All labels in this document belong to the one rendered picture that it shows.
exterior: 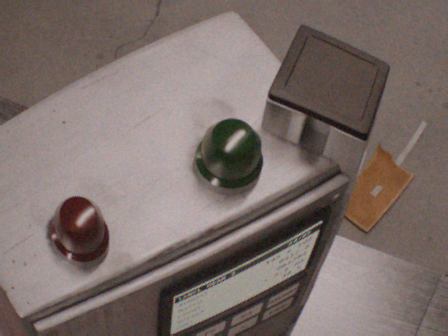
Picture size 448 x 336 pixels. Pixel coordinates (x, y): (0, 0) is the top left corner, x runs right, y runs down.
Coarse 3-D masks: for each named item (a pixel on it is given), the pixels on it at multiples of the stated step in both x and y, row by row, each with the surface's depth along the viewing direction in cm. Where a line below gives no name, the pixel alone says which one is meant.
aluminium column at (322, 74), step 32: (320, 32) 47; (288, 64) 45; (320, 64) 46; (352, 64) 46; (384, 64) 46; (288, 96) 45; (320, 96) 45; (352, 96) 45; (288, 128) 46; (320, 128) 47; (352, 128) 44; (352, 160) 46; (352, 192) 55
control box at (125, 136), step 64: (128, 64) 48; (192, 64) 48; (256, 64) 48; (0, 128) 46; (64, 128) 46; (128, 128) 46; (192, 128) 46; (256, 128) 47; (0, 192) 44; (64, 192) 44; (128, 192) 45; (192, 192) 45; (256, 192) 45; (320, 192) 46; (0, 256) 42; (128, 256) 43; (192, 256) 44; (320, 256) 52; (0, 320) 53; (64, 320) 42; (128, 320) 45
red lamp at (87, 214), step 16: (64, 208) 41; (80, 208) 41; (96, 208) 42; (64, 224) 41; (80, 224) 41; (96, 224) 41; (64, 240) 41; (80, 240) 41; (96, 240) 41; (64, 256) 42; (80, 256) 42; (96, 256) 42
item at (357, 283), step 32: (0, 96) 124; (352, 256) 117; (384, 256) 117; (320, 288) 115; (352, 288) 115; (384, 288) 115; (416, 288) 115; (320, 320) 113; (352, 320) 113; (384, 320) 113; (416, 320) 113
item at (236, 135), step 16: (208, 128) 44; (224, 128) 44; (240, 128) 44; (208, 144) 44; (224, 144) 43; (240, 144) 44; (256, 144) 44; (208, 160) 44; (224, 160) 44; (240, 160) 44; (256, 160) 44; (208, 176) 45; (224, 176) 44; (240, 176) 44; (256, 176) 45; (224, 192) 45; (240, 192) 45
